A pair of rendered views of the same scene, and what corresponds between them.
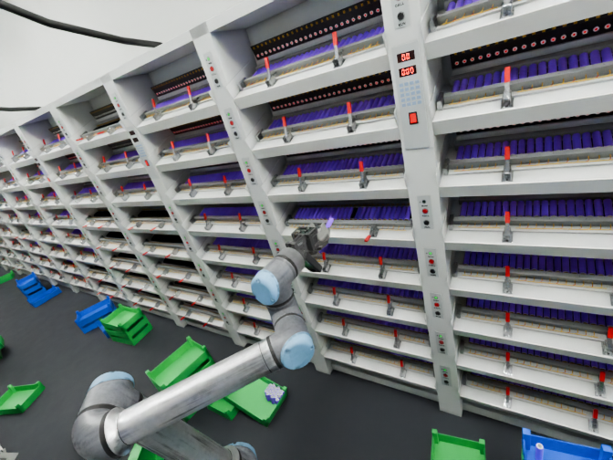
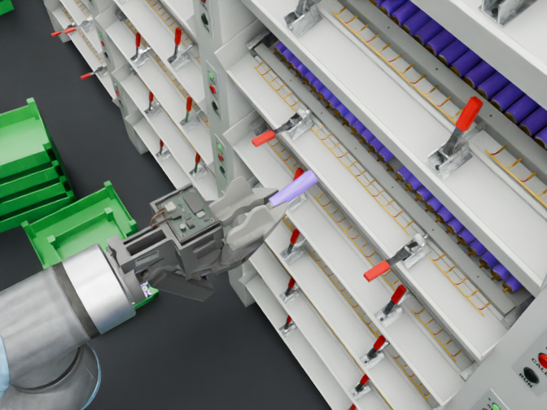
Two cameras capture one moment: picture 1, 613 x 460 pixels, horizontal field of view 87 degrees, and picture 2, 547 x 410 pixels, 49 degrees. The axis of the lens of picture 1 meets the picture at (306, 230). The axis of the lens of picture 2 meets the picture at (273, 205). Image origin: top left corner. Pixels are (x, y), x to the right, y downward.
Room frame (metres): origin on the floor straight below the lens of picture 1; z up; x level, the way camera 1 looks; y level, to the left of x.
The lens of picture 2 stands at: (0.64, -0.19, 1.66)
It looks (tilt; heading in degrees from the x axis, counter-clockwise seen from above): 56 degrees down; 18
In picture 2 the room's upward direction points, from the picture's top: straight up
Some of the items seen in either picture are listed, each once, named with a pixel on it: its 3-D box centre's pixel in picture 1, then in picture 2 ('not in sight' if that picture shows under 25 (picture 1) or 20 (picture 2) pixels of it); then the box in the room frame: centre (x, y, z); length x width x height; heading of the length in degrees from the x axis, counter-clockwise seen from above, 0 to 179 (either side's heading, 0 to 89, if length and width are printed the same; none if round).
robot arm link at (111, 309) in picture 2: (289, 262); (101, 284); (0.87, 0.08, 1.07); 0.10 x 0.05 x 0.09; 50
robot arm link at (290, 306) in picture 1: (285, 312); (50, 374); (0.79, 0.14, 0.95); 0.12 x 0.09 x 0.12; 8
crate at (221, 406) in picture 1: (233, 388); (81, 229); (1.42, 0.69, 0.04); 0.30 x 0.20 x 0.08; 141
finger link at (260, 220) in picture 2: (324, 230); (259, 219); (1.00, -0.06, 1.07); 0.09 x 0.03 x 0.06; 136
